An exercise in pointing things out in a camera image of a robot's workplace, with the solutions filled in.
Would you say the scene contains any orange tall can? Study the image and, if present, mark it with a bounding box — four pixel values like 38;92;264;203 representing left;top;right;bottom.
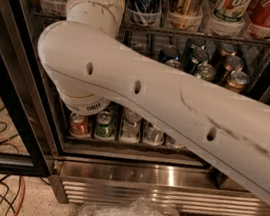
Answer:
249;0;270;40

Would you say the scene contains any front gold can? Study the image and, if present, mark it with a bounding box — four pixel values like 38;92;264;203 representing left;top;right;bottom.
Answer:
224;70;250;93

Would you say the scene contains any green soda can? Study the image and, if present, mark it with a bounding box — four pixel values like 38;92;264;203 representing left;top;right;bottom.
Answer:
195;63;216;82
181;38;206;65
185;49;209;73

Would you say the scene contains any green can bottom shelf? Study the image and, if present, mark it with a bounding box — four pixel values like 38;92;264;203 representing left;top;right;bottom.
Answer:
94;111;114;140

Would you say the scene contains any brown striped tall can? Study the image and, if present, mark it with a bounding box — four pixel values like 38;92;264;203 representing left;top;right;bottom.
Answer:
167;0;203;30

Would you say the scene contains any front blue pepsi can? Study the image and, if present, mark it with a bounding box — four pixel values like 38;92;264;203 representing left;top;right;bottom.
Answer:
165;59;184;70

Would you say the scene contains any orange can bottom shelf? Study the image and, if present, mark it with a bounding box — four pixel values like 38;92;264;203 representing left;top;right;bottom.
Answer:
69;113;89;138

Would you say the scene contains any blue white tall can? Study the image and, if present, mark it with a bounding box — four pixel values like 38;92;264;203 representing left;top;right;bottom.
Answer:
131;0;160;26

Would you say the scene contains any rear gold can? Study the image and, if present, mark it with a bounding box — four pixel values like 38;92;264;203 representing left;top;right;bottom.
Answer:
211;42;237;68

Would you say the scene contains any rear blue pepsi can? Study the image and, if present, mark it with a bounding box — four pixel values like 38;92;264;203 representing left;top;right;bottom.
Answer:
158;46;180;64

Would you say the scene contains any middle green soda can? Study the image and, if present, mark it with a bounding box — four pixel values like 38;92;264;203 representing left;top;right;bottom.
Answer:
185;49;209;73

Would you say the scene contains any tea bottle white cap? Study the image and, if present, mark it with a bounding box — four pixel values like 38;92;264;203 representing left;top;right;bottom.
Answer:
166;135;184;149

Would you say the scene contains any silver can bottom shelf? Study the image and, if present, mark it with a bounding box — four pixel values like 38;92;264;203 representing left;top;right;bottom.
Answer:
143;122;164;146

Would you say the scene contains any front green soda can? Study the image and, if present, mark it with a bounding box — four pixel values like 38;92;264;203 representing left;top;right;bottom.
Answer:
195;63;216;82

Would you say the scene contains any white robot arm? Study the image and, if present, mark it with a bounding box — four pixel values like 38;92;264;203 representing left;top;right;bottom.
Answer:
37;0;270;205

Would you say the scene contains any middle gold can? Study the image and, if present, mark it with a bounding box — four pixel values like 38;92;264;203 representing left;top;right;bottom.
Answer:
215;55;244;84

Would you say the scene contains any blue pepsi can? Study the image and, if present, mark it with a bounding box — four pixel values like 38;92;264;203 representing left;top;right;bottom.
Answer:
165;59;184;70
158;46;180;64

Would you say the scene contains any water bottle bottom shelf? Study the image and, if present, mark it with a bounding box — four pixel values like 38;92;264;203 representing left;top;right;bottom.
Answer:
119;108;142;144

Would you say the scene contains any green white tall can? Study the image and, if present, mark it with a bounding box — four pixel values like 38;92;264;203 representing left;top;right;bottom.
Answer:
213;0;251;23

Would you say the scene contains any left glass fridge door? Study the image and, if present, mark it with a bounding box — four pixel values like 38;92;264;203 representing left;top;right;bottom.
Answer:
0;0;54;177

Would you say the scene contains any gold can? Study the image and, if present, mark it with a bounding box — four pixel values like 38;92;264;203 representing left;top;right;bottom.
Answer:
215;55;244;84
224;70;250;93
211;42;237;68

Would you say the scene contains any right glass fridge door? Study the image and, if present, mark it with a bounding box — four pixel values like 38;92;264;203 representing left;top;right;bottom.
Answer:
213;64;270;205

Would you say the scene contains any rear green soda can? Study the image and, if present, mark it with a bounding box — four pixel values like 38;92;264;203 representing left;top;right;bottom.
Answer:
181;38;206;65

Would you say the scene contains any glass fridge door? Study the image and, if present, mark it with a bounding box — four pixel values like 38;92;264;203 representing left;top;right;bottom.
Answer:
0;0;54;177
213;64;270;205

